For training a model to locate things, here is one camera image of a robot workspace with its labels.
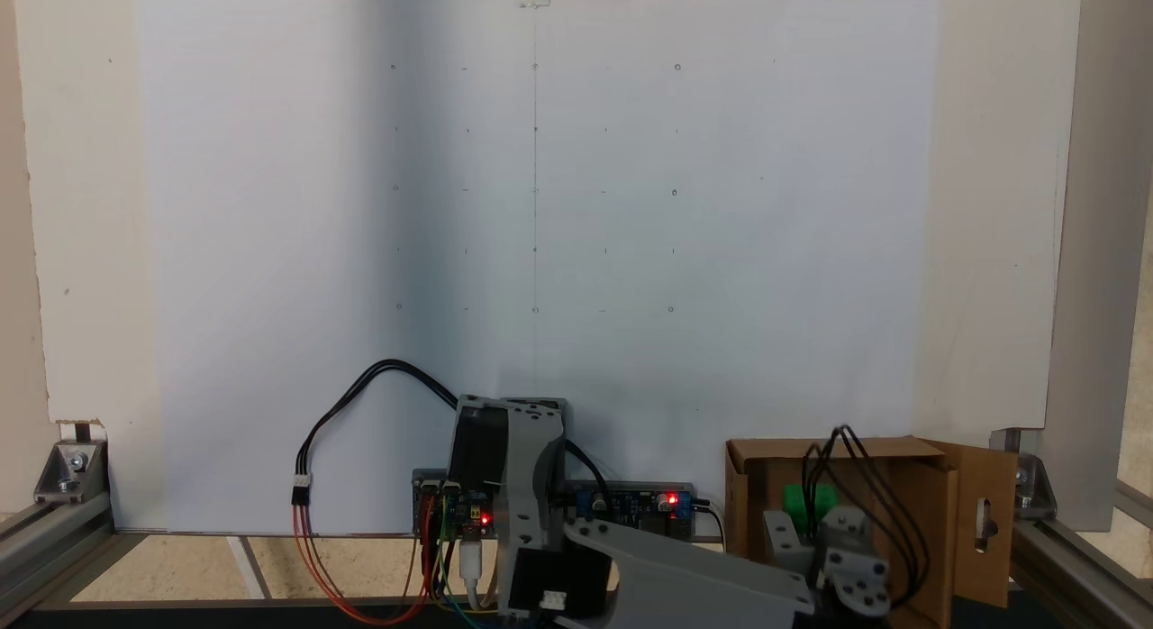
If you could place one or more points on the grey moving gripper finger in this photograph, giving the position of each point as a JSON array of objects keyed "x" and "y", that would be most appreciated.
[{"x": 856, "y": 579}]

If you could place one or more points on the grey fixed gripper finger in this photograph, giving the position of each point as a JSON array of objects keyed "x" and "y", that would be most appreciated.
[{"x": 785, "y": 539}]

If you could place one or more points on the green dice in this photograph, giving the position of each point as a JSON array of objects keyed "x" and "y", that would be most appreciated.
[{"x": 806, "y": 503}]

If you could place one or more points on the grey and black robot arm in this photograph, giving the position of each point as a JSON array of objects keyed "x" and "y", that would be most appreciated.
[{"x": 685, "y": 570}]

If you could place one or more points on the brown cardboard box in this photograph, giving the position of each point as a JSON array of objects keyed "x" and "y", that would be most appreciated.
[{"x": 937, "y": 539}]

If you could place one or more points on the circuit board with blue parts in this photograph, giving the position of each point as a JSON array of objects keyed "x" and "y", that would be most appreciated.
[{"x": 640, "y": 505}]

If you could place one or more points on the circuit board with red light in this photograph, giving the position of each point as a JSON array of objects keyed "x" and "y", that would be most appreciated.
[{"x": 464, "y": 512}]

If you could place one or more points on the large white paper sheet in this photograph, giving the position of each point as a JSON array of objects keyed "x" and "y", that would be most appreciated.
[{"x": 270, "y": 205}]

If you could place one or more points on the metal corner bracket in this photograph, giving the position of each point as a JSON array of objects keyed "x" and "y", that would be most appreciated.
[
  {"x": 1031, "y": 485},
  {"x": 70, "y": 467}
]

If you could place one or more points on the aluminium frame rail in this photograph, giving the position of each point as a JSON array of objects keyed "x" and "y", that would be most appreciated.
[
  {"x": 1081, "y": 557},
  {"x": 54, "y": 543}
]

